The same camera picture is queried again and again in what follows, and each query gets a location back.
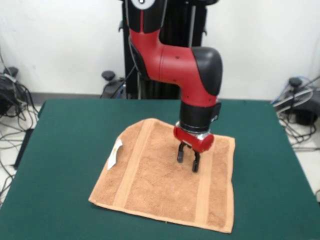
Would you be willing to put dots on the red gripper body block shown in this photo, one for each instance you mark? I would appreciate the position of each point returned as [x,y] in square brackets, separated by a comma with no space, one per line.
[195,140]

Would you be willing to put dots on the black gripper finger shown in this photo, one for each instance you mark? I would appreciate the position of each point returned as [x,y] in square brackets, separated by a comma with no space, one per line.
[180,153]
[195,162]

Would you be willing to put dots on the tan terry towel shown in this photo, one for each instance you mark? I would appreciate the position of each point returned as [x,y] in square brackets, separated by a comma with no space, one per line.
[155,180]

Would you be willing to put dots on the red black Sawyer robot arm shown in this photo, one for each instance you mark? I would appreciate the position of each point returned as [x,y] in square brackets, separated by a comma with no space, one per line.
[180,65]

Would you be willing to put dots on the dark green table cloth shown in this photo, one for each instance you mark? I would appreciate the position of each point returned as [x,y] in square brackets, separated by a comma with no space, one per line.
[62,150]

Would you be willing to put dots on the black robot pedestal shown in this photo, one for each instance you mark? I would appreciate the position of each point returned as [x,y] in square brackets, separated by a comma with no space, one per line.
[180,22]

